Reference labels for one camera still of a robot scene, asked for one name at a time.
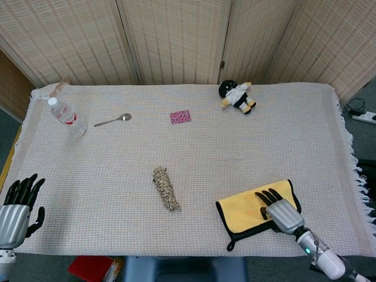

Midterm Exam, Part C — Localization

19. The clear plastic water bottle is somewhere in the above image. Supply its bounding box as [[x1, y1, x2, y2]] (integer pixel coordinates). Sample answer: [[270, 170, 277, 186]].
[[47, 97, 88, 137]]

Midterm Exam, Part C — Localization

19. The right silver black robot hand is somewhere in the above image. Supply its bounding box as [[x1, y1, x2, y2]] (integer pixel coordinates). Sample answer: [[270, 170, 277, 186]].
[[254, 189, 306, 236]]

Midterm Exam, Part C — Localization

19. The red flat box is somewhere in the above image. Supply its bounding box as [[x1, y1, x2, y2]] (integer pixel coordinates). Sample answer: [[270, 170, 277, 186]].
[[67, 255, 114, 282]]

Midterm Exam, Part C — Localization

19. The pink patterned rectangular patch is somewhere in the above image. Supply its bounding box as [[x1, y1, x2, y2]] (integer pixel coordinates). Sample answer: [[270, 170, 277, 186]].
[[169, 109, 192, 125]]

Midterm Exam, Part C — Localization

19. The beige twisted rope bundle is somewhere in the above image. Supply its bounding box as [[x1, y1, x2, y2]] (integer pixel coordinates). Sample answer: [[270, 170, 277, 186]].
[[152, 167, 182, 212]]

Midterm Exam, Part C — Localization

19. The yellow cloth black trim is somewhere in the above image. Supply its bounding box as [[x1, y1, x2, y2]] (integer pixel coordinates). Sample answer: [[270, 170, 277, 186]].
[[215, 179, 303, 252]]

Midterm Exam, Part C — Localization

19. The black and white plush doll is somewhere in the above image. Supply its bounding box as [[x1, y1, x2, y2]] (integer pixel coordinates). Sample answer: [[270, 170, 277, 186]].
[[217, 79, 257, 115]]

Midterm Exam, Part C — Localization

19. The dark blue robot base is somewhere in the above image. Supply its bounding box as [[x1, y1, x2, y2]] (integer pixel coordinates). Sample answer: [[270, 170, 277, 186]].
[[122, 256, 249, 282]]

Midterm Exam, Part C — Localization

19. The metal spoon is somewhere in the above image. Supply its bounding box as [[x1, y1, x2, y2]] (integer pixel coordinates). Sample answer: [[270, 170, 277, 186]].
[[93, 113, 132, 128]]

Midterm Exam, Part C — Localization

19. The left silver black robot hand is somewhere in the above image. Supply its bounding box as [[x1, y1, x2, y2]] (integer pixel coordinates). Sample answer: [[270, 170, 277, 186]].
[[0, 173, 46, 250]]

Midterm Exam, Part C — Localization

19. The woven bamboo folding screen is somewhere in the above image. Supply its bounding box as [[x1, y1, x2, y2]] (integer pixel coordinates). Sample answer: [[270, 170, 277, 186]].
[[0, 0, 376, 102]]

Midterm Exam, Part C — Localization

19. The white power strip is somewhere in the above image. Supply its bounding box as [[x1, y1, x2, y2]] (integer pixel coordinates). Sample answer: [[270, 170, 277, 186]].
[[351, 113, 376, 124]]

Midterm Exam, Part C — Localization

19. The white waffle-weave tablecloth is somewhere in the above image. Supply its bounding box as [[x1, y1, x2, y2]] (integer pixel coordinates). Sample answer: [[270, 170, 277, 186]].
[[5, 83, 374, 258]]

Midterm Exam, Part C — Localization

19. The colourful snack packet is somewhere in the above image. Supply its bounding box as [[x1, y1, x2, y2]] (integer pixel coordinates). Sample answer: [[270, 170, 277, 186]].
[[102, 257, 125, 282]]

